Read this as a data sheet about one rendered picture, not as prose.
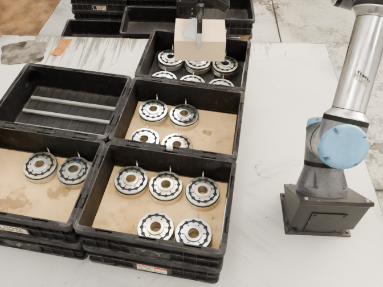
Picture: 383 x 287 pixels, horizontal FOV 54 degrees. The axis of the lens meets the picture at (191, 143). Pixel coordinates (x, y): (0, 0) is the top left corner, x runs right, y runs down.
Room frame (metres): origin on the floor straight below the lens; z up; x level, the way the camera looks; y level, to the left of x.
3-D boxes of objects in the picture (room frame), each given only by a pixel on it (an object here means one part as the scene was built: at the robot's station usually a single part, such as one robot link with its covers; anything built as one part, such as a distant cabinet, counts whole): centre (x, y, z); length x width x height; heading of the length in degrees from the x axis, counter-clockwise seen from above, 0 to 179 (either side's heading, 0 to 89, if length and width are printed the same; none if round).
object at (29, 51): (1.43, 0.81, 0.71); 0.22 x 0.19 x 0.01; 90
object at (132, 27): (2.07, 0.25, 0.31); 0.40 x 0.30 x 0.34; 90
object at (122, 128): (0.85, 0.04, 0.87); 0.40 x 0.30 x 0.11; 81
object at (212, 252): (0.55, 0.08, 0.92); 0.40 x 0.30 x 0.02; 81
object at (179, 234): (0.46, -0.01, 0.86); 0.10 x 0.10 x 0.01
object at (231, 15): (2.07, -0.15, 0.37); 0.40 x 0.30 x 0.45; 90
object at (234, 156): (0.85, 0.04, 0.92); 0.40 x 0.30 x 0.02; 81
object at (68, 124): (0.91, 0.43, 0.87); 0.40 x 0.30 x 0.11; 81
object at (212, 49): (1.03, -0.02, 1.08); 0.16 x 0.12 x 0.07; 90
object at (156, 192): (0.62, 0.07, 0.86); 0.10 x 0.10 x 0.01
